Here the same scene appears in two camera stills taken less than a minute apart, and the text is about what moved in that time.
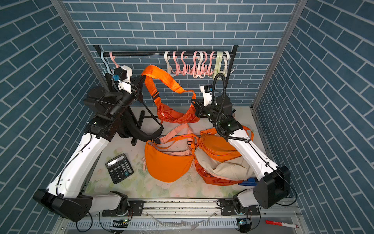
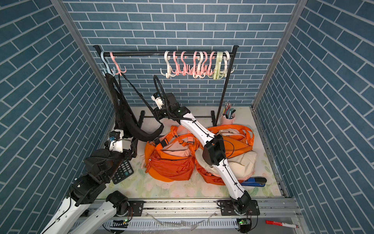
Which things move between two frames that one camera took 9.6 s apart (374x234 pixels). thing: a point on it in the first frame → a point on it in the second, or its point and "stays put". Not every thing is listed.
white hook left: [167, 57] stays put
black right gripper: [200, 109] → [158, 114]
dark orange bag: [208, 178] stays put
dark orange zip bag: [166, 115] → [172, 158]
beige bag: [236, 168] stays put
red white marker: [281, 224] stays put
